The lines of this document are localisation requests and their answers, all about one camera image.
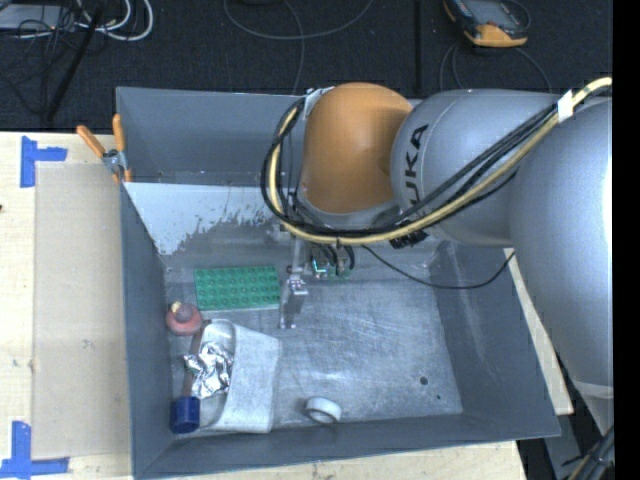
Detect white cloth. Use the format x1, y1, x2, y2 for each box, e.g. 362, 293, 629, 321
202, 318, 284, 435

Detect brown stick with blue cap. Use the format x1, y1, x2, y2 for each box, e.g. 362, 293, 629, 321
168, 320, 212, 435

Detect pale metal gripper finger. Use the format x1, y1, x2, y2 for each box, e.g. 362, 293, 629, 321
277, 276, 297, 330
292, 278, 310, 330

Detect green studded flat plate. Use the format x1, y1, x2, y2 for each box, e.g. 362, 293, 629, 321
193, 264, 282, 313

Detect grey metal bin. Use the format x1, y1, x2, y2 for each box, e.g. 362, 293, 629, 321
114, 86, 562, 479

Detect brown cardboard board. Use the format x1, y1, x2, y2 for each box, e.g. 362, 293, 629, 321
30, 161, 133, 462

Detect crumpled silver foil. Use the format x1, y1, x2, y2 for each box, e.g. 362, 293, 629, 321
182, 341, 235, 400

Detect white tape ring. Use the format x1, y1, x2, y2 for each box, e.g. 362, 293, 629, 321
304, 396, 344, 425

